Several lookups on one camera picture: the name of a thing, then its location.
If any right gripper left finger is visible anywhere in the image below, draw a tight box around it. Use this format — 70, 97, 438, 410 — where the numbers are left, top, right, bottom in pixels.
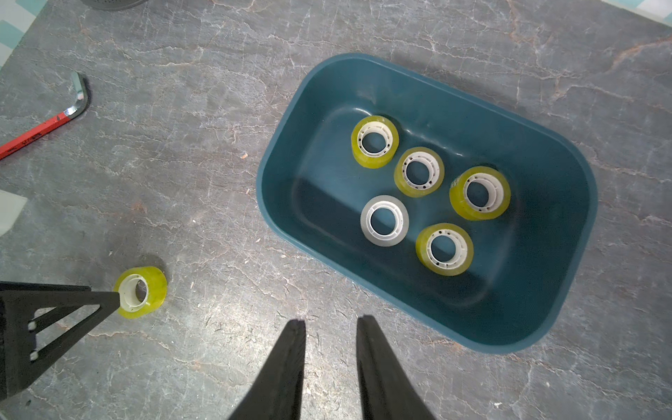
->
230, 320, 306, 419

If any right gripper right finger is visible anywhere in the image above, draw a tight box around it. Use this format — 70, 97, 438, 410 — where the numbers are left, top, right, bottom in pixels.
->
356, 315, 434, 419

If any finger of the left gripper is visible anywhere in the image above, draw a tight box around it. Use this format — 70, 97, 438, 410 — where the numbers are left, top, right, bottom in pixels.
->
1, 282, 120, 401

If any yellow tape roll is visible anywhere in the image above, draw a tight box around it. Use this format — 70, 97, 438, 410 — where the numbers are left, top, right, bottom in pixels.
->
351, 115, 400, 169
416, 222, 474, 277
449, 166, 512, 221
394, 147, 446, 198
114, 266, 167, 320

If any white transparent tape roll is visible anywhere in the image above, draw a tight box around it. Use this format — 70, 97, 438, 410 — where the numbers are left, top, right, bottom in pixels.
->
360, 195, 410, 247

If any teal plastic storage box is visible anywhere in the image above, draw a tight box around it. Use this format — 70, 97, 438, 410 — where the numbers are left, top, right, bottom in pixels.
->
257, 54, 598, 354

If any red handled hex key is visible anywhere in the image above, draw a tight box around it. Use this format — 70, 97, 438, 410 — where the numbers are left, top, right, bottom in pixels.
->
0, 72, 90, 159

